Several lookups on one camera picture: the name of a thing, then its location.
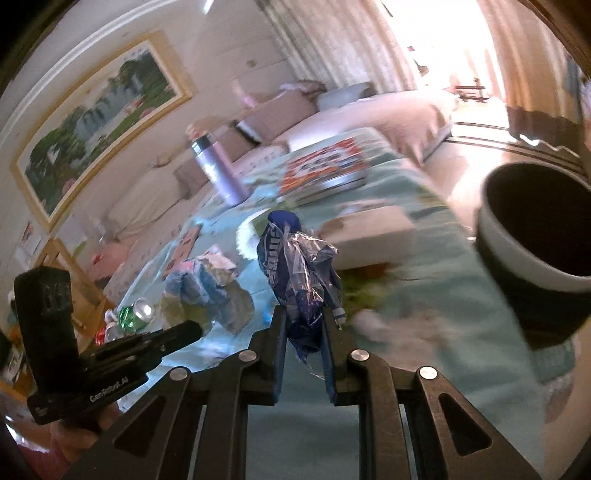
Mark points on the beige patterned curtain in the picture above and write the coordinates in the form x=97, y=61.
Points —
x=332, y=41
x=521, y=69

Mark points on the green drink can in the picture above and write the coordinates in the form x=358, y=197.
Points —
x=131, y=318

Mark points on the white box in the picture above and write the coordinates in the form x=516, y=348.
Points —
x=374, y=230

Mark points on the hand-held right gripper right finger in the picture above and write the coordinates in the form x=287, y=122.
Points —
x=328, y=369

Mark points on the grey blue pillow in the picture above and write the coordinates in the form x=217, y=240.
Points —
x=344, y=97

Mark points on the purple thermos bottle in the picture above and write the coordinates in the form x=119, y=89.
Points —
x=217, y=170

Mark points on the blue plastic wrapper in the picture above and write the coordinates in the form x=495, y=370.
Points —
x=277, y=258

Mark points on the wooden chair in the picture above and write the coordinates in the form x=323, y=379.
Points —
x=87, y=286

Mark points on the ride-on toy car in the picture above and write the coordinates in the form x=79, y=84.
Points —
x=471, y=92

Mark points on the red patterned book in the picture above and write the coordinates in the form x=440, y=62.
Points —
x=323, y=164

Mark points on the black bin with white rim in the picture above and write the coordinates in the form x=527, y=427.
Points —
x=531, y=272

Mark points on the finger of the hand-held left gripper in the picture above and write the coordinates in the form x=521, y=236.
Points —
x=180, y=334

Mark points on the small plush toy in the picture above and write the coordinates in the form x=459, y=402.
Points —
x=196, y=131

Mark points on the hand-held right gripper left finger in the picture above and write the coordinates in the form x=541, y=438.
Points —
x=280, y=369

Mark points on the crumpled blue white packaging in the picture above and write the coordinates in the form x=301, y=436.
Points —
x=198, y=281

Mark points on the person's left hand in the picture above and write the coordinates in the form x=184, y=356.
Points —
x=81, y=434

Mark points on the framed landscape painting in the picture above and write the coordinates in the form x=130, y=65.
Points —
x=92, y=124

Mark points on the striped brown cushion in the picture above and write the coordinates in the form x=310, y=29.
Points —
x=191, y=175
x=281, y=115
x=235, y=145

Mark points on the red drink can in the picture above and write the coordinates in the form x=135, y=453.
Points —
x=102, y=336

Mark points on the sofa with pink cover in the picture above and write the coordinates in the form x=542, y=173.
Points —
x=369, y=110

